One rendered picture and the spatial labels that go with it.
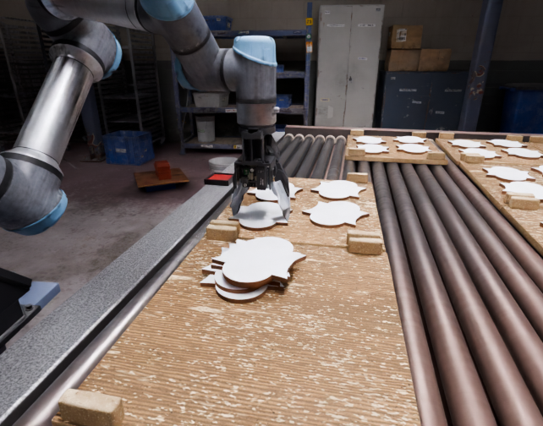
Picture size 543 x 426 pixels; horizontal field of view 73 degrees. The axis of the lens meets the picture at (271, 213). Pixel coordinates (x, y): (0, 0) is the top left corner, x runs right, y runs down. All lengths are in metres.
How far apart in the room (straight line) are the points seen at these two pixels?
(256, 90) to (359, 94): 4.69
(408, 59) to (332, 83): 1.05
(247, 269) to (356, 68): 4.87
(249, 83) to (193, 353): 0.45
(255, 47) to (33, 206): 0.50
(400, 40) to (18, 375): 5.37
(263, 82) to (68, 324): 0.49
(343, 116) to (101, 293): 4.90
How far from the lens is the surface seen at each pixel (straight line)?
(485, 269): 0.74
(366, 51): 5.33
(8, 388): 0.54
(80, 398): 0.42
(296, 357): 0.46
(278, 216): 0.78
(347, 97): 5.32
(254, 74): 0.68
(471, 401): 0.49
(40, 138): 0.87
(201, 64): 0.70
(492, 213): 1.02
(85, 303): 0.64
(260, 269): 0.55
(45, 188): 0.83
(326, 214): 0.81
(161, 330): 0.51
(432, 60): 5.64
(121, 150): 5.10
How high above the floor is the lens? 1.26
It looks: 23 degrees down
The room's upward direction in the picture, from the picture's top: straight up
